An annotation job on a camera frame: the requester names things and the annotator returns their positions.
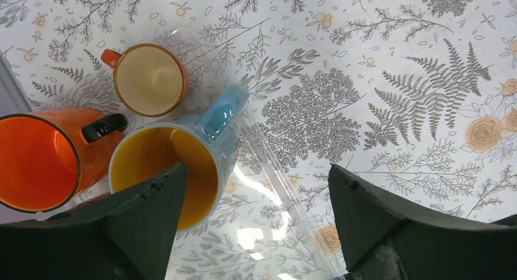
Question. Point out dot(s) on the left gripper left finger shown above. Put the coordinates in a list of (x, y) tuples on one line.
[(126, 235)]

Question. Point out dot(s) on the large orange mug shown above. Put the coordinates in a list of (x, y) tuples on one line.
[(48, 157)]

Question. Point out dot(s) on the floral tablecloth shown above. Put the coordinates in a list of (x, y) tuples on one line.
[(417, 97)]

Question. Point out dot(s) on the small orange mug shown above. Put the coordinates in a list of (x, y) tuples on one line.
[(149, 79)]

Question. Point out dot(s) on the blue butterfly mug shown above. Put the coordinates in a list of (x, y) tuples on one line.
[(204, 142)]

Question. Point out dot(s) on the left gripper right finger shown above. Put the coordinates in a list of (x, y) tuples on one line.
[(385, 236)]

